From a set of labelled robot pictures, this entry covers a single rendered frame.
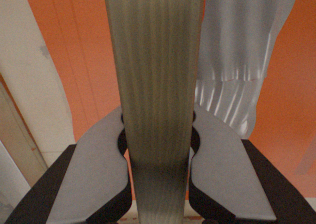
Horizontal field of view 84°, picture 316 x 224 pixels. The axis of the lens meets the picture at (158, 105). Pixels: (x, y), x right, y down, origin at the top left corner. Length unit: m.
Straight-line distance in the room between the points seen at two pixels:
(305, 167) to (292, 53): 0.17
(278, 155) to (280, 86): 0.10
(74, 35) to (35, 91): 0.07
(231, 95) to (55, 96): 0.18
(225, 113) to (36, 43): 0.19
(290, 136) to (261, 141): 0.03
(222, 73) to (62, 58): 0.15
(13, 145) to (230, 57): 0.23
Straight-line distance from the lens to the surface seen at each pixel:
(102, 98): 0.19
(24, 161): 0.25
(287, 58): 0.21
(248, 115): 0.21
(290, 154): 0.29
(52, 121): 0.23
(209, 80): 0.18
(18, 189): 0.28
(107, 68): 0.18
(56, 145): 0.25
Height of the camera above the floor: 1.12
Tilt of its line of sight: 59 degrees down
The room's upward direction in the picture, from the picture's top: 179 degrees clockwise
